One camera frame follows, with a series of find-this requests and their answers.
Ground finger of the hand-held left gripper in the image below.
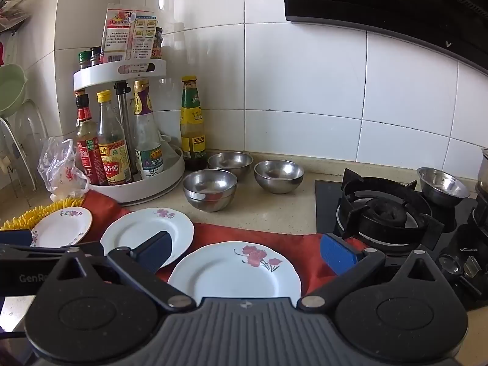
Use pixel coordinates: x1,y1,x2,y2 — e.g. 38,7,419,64
0,230,33,248
0,242,104,260

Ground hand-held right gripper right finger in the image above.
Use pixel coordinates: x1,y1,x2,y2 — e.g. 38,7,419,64
296,234,447,311

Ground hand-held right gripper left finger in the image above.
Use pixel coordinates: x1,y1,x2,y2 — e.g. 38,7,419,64
46,231,196,312

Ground white plate small pink flower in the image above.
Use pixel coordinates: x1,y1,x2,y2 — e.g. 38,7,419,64
100,208,195,271

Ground white plate floral rim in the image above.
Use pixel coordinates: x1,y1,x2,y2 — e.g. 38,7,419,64
30,206,93,248

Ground white plate large red flower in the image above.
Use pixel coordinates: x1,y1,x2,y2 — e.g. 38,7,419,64
168,241,303,300

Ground stainless steel bowl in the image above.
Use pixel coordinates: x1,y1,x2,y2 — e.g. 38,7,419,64
417,167,471,208
207,152,253,181
182,169,238,213
254,160,305,202

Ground yellow chenille mat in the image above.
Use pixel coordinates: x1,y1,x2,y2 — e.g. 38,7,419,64
0,195,85,231

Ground black burner grate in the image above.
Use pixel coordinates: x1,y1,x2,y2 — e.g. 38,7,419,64
335,168,445,250
459,192,488,252

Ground red cloth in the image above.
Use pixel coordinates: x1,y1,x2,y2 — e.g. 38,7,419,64
82,191,367,294

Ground black gas stove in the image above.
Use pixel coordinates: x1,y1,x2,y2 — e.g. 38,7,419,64
314,168,488,311

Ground clear plastic bag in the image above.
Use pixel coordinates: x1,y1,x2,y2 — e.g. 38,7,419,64
37,138,90,201

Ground vinegar bottle yellow cap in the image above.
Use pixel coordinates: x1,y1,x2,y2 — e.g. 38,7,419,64
96,89,133,185

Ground clear bottle purple label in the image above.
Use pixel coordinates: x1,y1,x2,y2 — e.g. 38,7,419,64
131,79,165,181

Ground stove knob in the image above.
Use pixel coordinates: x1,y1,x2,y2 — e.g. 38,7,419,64
438,255,464,279

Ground soy sauce bottle red cap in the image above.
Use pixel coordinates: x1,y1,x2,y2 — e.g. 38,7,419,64
74,88,107,187

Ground sauce bottle green yellow label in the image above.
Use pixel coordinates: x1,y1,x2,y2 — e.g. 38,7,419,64
180,75,207,170

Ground green plastic basin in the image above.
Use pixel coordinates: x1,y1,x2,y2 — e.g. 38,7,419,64
0,63,29,119

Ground steel pot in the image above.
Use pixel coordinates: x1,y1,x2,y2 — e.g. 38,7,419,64
476,147,488,195

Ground white two-tier rotating rack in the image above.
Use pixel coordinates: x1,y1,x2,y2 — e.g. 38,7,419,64
73,58,185,203

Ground small spice bottle red label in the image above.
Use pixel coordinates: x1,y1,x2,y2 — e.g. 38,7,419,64
151,27,164,59

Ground seasoning packet yellow pictures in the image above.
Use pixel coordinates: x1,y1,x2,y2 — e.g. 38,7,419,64
129,11,160,61

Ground seasoning packet red flower print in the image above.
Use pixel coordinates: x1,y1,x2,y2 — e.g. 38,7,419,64
100,4,133,63

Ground wire dish rack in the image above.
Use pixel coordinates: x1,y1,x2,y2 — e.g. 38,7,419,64
0,114,39,199

